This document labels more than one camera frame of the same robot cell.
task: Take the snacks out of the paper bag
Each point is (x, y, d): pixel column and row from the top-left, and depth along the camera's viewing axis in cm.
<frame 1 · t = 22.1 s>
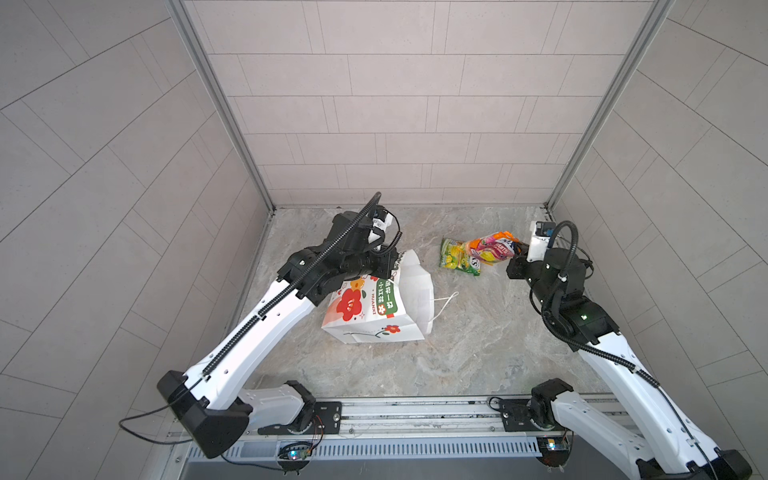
left hand: (406, 254, 66), fingers closed
right hand: (511, 242, 73), fingers closed
white floral paper bag: (378, 309, 71), point 19 cm above the table
orange Fox's candy bag: (494, 247, 74), point 26 cm above the table
green spring tea candy bag: (456, 257, 101), point 3 cm above the table

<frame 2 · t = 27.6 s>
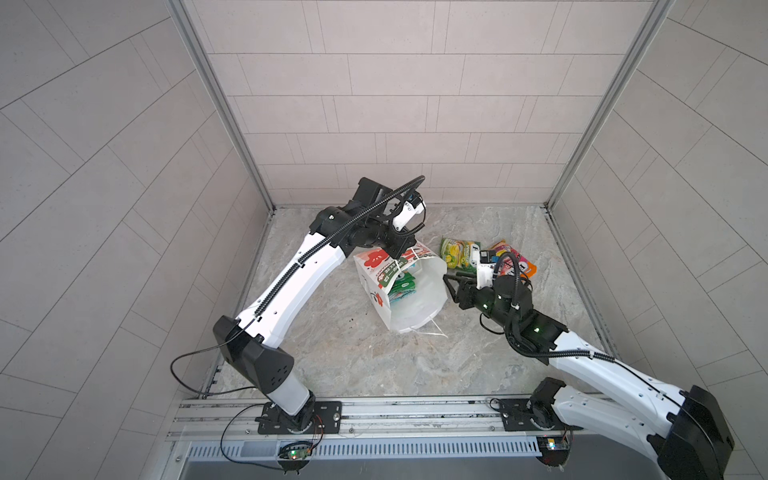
left hand: (421, 237, 69), fingers closed
right hand: (446, 280, 75), fingers open
white floral paper bag: (376, 271, 80), point 17 cm above the table
teal mint blossom candy bag: (403, 286, 86), point 9 cm above the table
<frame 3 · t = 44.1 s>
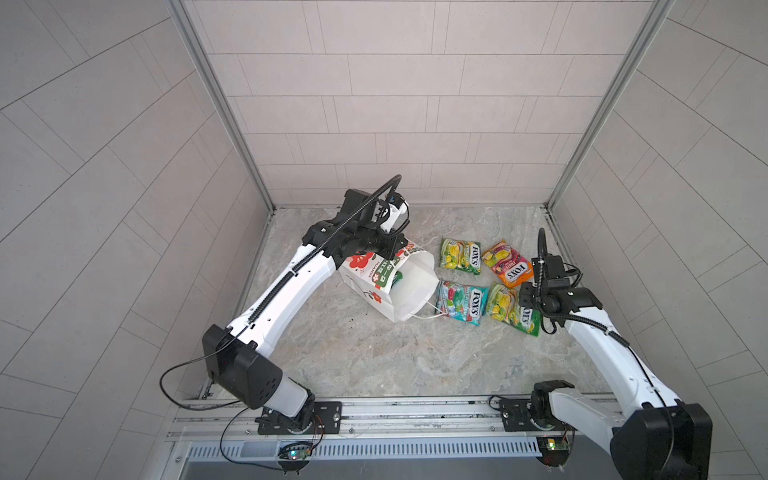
left hand: (413, 238, 72), fingers closed
right hand: (527, 291, 83), fingers open
teal mint blossom candy bag: (465, 303, 89), point 4 cm above the table
green candy bag: (504, 303, 90), point 2 cm above the table
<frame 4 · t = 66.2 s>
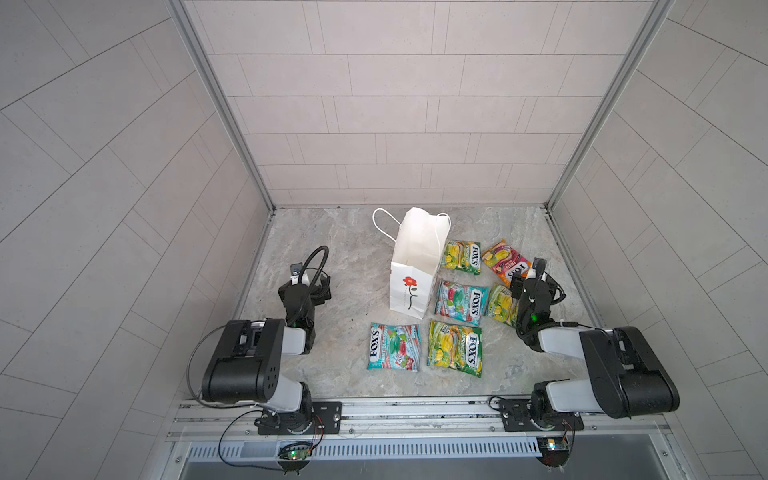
left hand: (314, 271, 92), fingers open
right hand: (530, 270, 90), fingers open
white floral paper bag: (416, 259, 93), point 8 cm above the table
green candy bag 2: (455, 346, 82), point 2 cm above the table
teal candy bag: (394, 347, 81), point 3 cm above the table
